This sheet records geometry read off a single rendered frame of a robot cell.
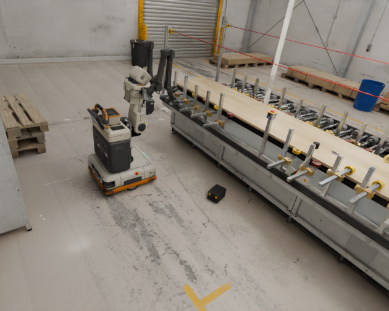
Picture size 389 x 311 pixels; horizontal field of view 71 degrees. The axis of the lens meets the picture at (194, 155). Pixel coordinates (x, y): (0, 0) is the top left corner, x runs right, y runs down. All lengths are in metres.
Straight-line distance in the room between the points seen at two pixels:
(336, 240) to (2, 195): 3.13
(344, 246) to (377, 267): 0.31
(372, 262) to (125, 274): 2.22
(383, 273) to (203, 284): 1.61
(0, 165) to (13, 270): 0.88
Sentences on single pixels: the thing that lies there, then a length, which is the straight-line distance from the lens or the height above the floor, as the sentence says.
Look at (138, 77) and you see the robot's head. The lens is 3.08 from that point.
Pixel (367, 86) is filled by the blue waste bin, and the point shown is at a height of 0.62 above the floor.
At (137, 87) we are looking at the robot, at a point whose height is 1.22.
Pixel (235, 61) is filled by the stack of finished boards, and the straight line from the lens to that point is 10.16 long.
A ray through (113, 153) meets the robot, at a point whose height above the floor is 0.57.
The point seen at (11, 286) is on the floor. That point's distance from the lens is 2.82.
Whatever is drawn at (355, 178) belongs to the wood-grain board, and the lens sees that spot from 2.82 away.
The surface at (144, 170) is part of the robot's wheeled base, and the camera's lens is 3.36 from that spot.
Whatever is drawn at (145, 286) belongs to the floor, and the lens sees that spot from 2.58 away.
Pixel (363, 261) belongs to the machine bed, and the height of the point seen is 0.17.
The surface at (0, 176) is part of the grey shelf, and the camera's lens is 2.77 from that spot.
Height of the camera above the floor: 2.16
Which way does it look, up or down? 31 degrees down
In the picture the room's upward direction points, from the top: 7 degrees clockwise
